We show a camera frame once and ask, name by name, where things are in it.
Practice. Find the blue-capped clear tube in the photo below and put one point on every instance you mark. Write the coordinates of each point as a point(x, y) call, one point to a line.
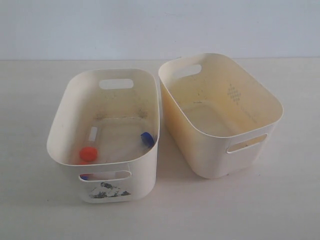
point(147, 140)
point(91, 177)

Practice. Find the cream plastic bin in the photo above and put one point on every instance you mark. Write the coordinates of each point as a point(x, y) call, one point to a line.
point(123, 104)
point(218, 114)

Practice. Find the orange-capped clear tube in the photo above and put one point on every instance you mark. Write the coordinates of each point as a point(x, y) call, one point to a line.
point(84, 162)
point(89, 150)

